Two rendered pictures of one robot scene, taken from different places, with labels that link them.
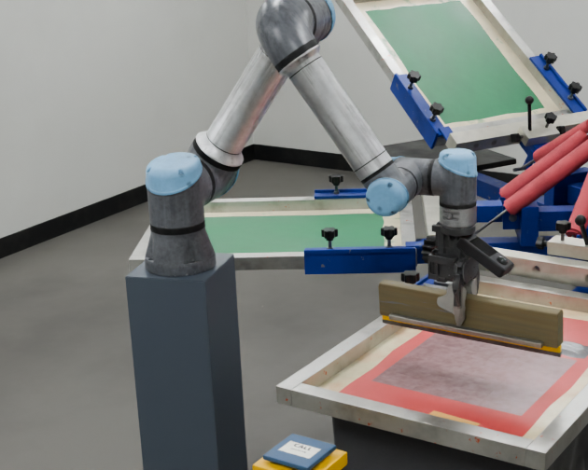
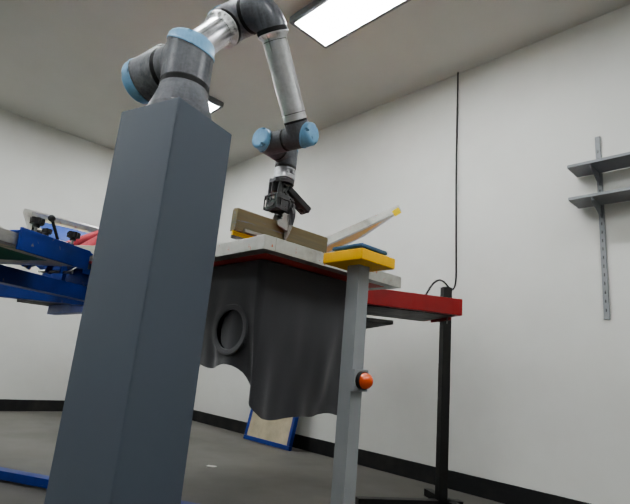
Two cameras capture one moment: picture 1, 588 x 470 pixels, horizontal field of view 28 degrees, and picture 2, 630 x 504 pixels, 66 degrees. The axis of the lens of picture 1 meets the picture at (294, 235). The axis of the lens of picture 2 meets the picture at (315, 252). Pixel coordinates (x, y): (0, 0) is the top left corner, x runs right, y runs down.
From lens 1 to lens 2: 2.55 m
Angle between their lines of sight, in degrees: 83
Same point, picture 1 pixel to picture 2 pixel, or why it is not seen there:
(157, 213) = (198, 64)
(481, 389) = not seen: hidden behind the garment
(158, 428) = (169, 261)
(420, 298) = (263, 221)
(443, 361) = not seen: hidden behind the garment
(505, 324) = (305, 241)
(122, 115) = not seen: outside the picture
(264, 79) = (222, 38)
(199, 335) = (219, 177)
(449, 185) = (293, 154)
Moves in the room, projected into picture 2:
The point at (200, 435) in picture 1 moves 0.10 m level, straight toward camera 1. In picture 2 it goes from (201, 275) to (245, 278)
